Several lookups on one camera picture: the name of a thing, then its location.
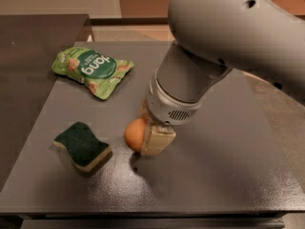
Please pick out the green snack bag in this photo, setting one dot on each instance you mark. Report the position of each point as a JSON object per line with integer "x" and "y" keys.
{"x": 99, "y": 73}

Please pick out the dark side table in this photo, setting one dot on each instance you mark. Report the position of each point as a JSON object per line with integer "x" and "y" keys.
{"x": 28, "y": 47}

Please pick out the green and yellow sponge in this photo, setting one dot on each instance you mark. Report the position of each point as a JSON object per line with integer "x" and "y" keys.
{"x": 86, "y": 151}

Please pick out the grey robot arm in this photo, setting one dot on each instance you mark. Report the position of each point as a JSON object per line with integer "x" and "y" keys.
{"x": 211, "y": 38}

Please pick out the orange fruit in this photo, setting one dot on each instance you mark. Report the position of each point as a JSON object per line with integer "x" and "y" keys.
{"x": 134, "y": 134}

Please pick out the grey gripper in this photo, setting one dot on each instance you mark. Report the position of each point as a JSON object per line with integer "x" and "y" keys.
{"x": 165, "y": 107}

